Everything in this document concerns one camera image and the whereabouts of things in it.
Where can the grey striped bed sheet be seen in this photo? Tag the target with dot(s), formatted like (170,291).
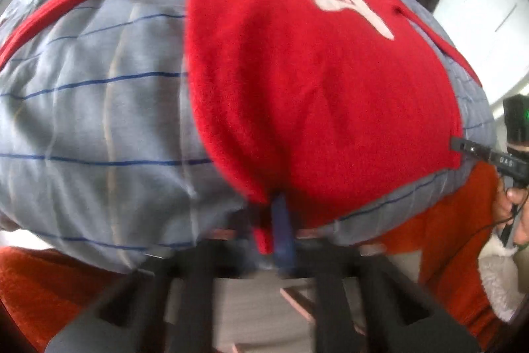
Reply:
(103,109)

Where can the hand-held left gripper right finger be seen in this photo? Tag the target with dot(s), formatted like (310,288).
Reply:
(283,225)

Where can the orange cloth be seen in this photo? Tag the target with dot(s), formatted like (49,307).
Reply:
(446,233)

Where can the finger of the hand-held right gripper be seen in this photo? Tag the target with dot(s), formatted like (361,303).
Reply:
(471,148)

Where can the person's right hand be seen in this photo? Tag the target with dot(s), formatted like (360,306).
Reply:
(520,198)

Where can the red sweater with white print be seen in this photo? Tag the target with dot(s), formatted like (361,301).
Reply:
(310,88)

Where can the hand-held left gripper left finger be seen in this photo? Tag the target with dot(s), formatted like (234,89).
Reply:
(194,278)

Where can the white fluffy cloth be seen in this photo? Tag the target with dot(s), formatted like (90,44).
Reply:
(498,282)

